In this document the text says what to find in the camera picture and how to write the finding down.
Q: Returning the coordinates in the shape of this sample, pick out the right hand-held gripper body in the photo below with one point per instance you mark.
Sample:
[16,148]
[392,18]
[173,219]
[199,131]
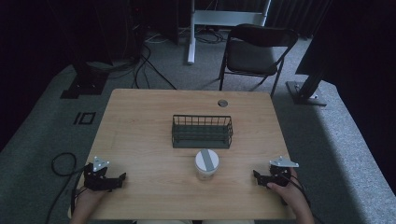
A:
[281,174]

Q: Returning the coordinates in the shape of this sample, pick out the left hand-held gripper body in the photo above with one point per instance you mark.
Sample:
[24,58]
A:
[93,180]

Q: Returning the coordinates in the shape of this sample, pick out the person's left hand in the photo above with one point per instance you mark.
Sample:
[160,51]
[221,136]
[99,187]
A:
[90,199]

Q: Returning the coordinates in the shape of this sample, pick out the person's right hand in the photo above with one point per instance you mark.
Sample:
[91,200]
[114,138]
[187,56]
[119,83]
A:
[285,194]

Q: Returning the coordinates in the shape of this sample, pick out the clear jar with white lid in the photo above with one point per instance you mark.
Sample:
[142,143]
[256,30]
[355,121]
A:
[206,163]

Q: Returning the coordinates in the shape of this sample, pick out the grey round table grommet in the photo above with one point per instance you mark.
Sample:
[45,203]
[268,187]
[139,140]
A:
[222,103]

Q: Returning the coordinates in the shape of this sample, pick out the black stand with grey base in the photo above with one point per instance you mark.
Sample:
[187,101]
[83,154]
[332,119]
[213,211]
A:
[306,93]

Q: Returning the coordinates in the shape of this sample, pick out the black stand with flat base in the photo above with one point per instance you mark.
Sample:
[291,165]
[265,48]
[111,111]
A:
[85,84]

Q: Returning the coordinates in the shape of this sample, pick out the black folding chair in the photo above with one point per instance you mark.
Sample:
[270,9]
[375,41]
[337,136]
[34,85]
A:
[252,56]

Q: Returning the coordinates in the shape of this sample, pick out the dark curtain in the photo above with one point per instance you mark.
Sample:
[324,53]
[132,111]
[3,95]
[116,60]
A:
[295,15]

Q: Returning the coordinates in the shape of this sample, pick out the white desk frame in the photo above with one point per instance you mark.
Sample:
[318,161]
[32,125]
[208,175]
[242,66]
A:
[218,18]

